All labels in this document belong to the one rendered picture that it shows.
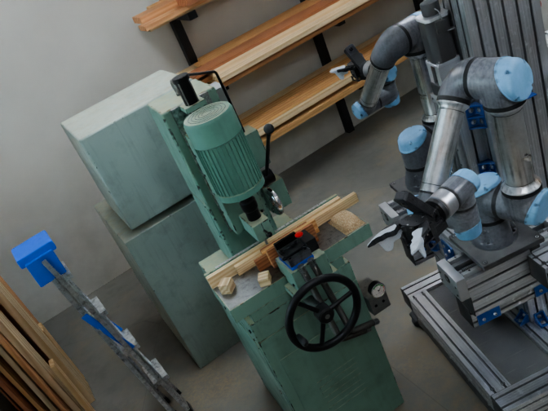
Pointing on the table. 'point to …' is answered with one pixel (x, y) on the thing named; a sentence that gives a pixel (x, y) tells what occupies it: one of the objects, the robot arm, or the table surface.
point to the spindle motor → (224, 152)
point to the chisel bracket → (257, 227)
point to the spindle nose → (249, 206)
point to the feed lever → (268, 156)
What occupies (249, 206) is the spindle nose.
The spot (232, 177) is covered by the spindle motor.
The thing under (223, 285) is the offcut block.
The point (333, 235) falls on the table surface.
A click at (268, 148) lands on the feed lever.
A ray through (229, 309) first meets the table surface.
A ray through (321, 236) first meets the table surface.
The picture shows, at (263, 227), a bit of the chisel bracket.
